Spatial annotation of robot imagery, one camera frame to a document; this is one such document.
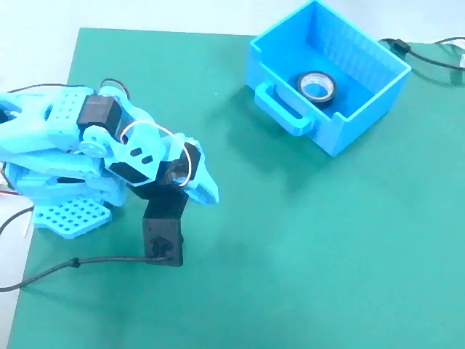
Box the thin black base cable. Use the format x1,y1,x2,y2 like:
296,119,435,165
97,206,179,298
0,205,38,239

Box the blue gripper body black servo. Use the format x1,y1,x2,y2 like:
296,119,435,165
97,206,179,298
161,131,203,187

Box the green cutting mat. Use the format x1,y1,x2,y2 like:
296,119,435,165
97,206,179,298
7,28,465,349

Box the thin white wire loop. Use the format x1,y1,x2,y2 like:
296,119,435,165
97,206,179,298
118,119,193,187

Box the thin black arm wire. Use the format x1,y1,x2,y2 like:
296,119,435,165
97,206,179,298
98,78,132,103

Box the black electrical tape roll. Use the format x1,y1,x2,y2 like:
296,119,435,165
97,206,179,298
297,70,337,111

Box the blue plastic box with handle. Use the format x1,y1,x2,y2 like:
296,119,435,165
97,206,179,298
248,0,413,158

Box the black cable with ferrite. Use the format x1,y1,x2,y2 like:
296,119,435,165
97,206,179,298
377,37,465,71

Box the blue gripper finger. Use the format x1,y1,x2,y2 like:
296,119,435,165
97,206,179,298
187,183,214,206
194,159,220,205

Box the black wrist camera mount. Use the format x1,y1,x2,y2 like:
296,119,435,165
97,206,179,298
131,159,190,268

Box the black camera cable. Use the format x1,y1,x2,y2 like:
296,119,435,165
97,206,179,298
0,255,172,294

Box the white and red base wires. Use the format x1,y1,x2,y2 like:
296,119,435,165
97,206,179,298
0,180,34,238

